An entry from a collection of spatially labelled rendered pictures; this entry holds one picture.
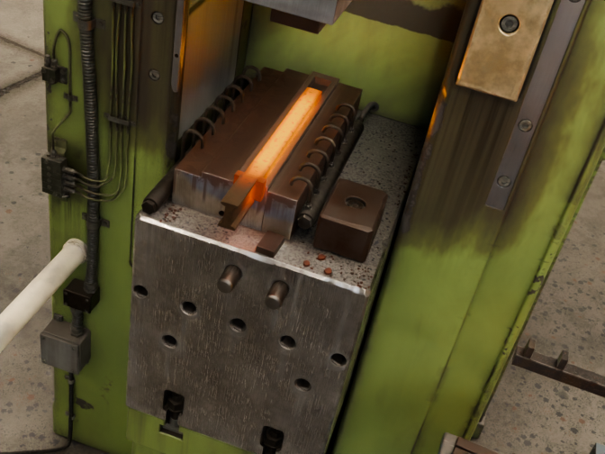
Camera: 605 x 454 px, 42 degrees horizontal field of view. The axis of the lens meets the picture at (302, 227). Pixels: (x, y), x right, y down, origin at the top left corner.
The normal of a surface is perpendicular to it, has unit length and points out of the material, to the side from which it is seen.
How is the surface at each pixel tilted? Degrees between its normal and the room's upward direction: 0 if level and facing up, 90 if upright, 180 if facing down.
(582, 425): 0
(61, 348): 90
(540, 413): 0
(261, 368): 90
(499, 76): 90
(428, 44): 90
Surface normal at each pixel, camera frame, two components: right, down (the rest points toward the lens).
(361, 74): -0.29, 0.53
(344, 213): 0.17, -0.79
